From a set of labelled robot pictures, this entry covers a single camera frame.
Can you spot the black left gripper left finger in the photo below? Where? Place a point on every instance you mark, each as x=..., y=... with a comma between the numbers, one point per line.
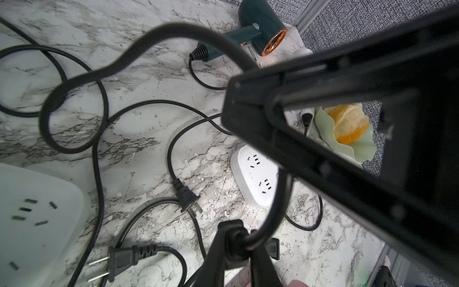
x=226, y=253

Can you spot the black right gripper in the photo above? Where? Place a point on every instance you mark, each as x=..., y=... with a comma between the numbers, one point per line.
x=413, y=69

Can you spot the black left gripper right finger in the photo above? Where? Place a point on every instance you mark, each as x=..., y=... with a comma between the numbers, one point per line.
x=263, y=272

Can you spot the right white power strip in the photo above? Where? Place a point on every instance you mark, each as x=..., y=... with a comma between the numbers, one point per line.
x=255, y=175

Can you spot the white power strip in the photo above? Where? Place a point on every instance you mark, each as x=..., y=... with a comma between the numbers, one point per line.
x=41, y=218
x=255, y=175

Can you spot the bread roll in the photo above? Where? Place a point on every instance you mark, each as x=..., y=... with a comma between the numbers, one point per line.
x=350, y=122

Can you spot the light green scalloped plate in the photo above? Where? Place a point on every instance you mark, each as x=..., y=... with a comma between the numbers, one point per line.
x=361, y=150

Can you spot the white hair dryer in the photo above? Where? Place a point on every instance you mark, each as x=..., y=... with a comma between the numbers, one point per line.
x=291, y=47

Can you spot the green hair dryer orange nozzle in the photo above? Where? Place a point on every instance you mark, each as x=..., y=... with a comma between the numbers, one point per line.
x=259, y=26

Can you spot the left white power strip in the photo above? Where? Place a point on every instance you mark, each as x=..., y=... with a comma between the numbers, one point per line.
x=41, y=218

